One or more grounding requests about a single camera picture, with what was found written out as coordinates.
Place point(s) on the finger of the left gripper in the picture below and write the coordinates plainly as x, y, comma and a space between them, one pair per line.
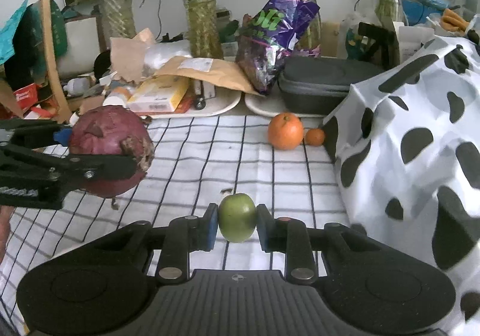
82, 167
35, 133

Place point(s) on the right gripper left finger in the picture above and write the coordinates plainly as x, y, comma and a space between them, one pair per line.
183, 236

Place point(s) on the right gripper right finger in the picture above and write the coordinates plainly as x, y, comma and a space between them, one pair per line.
290, 237

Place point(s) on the green fruit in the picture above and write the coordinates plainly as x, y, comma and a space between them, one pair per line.
237, 217

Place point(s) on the red dragon fruit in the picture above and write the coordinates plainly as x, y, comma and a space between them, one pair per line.
113, 130

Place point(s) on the right hand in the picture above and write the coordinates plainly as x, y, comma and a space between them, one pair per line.
5, 228

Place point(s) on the wooden chair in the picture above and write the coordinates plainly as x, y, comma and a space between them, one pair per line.
31, 42

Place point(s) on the black white checked tablecloth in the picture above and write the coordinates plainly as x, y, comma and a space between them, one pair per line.
197, 162

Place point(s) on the white round jar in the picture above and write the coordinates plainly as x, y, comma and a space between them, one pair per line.
119, 97

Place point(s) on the small orange by cloth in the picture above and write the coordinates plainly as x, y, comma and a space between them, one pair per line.
315, 137

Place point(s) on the large orange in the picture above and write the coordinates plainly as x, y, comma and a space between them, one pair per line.
285, 131

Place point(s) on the torn brown paper bag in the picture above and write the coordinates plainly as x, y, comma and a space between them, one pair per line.
128, 56

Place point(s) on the white tray right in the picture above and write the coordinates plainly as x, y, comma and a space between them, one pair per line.
266, 106

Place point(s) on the white tray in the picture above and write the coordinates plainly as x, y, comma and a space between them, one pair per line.
224, 101
266, 106

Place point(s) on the yellow white carton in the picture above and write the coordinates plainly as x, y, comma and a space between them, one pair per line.
160, 94

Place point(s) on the white tray left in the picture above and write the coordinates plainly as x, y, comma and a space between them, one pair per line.
224, 101

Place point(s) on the glass vase left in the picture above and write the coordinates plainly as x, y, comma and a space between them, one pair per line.
117, 18

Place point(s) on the cow print cloth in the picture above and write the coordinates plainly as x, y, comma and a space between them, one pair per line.
405, 146

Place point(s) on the dark grey zip case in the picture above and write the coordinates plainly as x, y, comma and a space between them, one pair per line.
318, 85

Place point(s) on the brown paper envelope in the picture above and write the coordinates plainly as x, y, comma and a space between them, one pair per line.
220, 73

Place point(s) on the purple snack bag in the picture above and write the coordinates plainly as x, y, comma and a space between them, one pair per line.
266, 41

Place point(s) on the glass vase middle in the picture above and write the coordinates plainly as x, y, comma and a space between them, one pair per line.
202, 29

